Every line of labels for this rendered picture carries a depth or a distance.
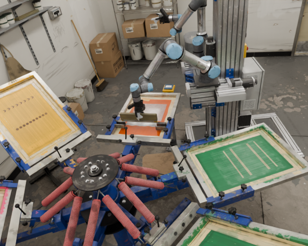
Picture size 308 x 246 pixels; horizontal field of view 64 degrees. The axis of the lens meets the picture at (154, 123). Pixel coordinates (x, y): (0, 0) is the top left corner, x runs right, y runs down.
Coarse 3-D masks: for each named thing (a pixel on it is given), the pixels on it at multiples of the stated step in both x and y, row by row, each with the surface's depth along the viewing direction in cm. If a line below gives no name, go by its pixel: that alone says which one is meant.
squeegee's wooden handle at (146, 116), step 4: (120, 112) 235; (124, 112) 234; (120, 116) 235; (124, 116) 234; (128, 116) 233; (132, 116) 231; (144, 116) 228; (148, 116) 227; (152, 116) 226; (156, 116) 226; (144, 120) 231; (148, 120) 230; (152, 120) 229; (156, 120) 227
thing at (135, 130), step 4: (152, 100) 279; (148, 104) 273; (132, 108) 271; (148, 108) 267; (132, 112) 266; (144, 112) 262; (124, 128) 245; (128, 128) 245; (132, 128) 244; (136, 128) 243; (140, 128) 242; (120, 132) 241; (124, 132) 241; (128, 132) 240; (132, 132) 239; (136, 132) 238
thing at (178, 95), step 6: (144, 96) 287; (150, 96) 285; (156, 96) 283; (162, 96) 281; (168, 96) 279; (174, 96) 277; (126, 102) 276; (174, 102) 263; (126, 108) 270; (174, 108) 255; (174, 114) 247
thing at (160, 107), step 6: (156, 102) 274; (162, 102) 273; (168, 102) 271; (150, 108) 267; (156, 108) 265; (162, 108) 264; (162, 114) 255; (162, 120) 248; (144, 126) 244; (150, 126) 242; (144, 132) 237; (150, 132) 235; (156, 132) 234
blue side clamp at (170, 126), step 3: (168, 123) 235; (171, 123) 233; (168, 126) 231; (171, 126) 230; (168, 129) 228; (171, 129) 231; (165, 132) 225; (168, 132) 223; (171, 132) 232; (165, 135) 222; (168, 135) 220; (162, 138) 220; (168, 138) 220
